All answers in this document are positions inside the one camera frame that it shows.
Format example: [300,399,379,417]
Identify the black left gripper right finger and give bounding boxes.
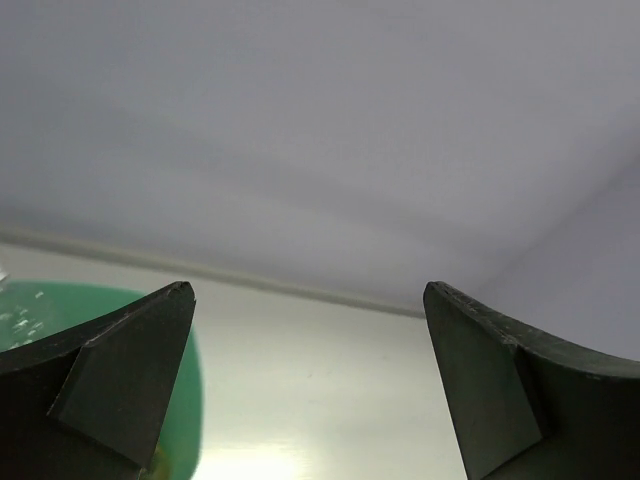
[423,282,639,479]

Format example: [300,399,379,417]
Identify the clear crushed water bottle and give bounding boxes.
[1,265,50,352]

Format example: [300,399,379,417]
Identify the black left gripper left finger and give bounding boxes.
[0,280,197,480]

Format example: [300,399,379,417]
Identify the green plastic bin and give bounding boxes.
[0,279,207,480]

